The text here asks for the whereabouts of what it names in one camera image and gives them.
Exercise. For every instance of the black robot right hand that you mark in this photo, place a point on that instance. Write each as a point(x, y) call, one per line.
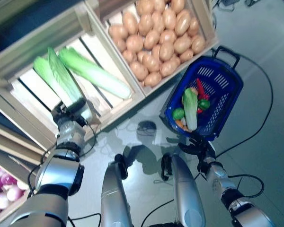
point(198, 147)

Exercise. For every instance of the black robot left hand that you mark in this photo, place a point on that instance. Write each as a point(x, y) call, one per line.
point(77, 106)

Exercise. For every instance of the large napa cabbage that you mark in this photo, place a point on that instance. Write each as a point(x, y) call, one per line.
point(61, 78)
point(97, 73)

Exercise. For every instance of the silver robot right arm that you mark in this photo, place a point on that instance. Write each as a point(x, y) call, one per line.
point(217, 172)

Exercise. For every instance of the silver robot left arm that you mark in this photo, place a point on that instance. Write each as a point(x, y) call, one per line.
point(59, 172)

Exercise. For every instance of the blue plastic shopping basket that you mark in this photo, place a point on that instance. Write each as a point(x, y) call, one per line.
point(204, 62)

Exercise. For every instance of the peach coloured vegetable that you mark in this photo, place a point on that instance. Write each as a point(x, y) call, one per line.
point(187, 128)

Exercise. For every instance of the small orange fruit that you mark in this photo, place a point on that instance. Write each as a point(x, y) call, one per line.
point(178, 123)

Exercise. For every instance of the small red vegetable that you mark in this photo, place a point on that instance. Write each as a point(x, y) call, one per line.
point(200, 110)

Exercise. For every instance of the small napa cabbage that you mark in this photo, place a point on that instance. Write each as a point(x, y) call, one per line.
point(190, 111)

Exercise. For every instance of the green round vegetable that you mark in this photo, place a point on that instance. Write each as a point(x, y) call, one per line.
point(204, 104)
point(178, 113)

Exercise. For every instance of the slatted wooden crate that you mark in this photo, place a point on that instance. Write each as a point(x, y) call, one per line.
point(118, 110)

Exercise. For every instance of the yellowish round vegetable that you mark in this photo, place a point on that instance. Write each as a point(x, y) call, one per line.
point(194, 91)

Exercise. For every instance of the red chili pepper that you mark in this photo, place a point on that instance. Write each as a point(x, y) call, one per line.
point(200, 88)

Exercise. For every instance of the brown potato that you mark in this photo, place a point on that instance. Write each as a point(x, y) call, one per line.
point(158, 20)
point(142, 56)
point(117, 32)
point(151, 63)
point(145, 21)
point(182, 44)
point(198, 44)
point(138, 71)
point(129, 56)
point(182, 21)
point(193, 26)
point(170, 66)
point(166, 51)
point(121, 45)
point(130, 23)
point(186, 55)
point(152, 39)
point(159, 5)
point(143, 6)
point(177, 5)
point(135, 43)
point(156, 50)
point(167, 36)
point(153, 79)
point(169, 16)

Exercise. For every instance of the wooden vegetable display stand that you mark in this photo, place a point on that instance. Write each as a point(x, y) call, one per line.
point(14, 139)

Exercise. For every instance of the silver robot legs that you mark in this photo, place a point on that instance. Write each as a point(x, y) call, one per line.
point(111, 189)

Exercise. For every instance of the wooden potato crate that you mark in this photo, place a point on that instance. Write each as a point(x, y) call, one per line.
point(208, 21)

